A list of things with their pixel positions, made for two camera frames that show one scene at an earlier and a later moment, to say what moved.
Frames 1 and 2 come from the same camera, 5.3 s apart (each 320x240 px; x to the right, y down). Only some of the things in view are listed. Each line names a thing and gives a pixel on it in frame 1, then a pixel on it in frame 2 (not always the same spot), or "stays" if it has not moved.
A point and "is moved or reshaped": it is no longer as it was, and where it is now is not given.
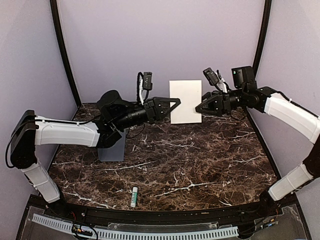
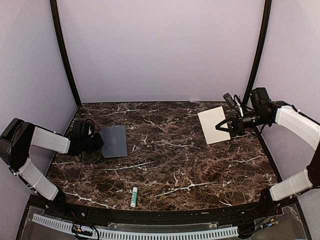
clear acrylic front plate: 162,227 stays
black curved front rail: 164,211 stays
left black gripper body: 152,112 → 89,147
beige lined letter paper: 190,93 → 208,120
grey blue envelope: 116,153 is moved or reshaped
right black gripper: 222,101 → 235,128
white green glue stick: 134,198 stays
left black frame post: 55,12 stays
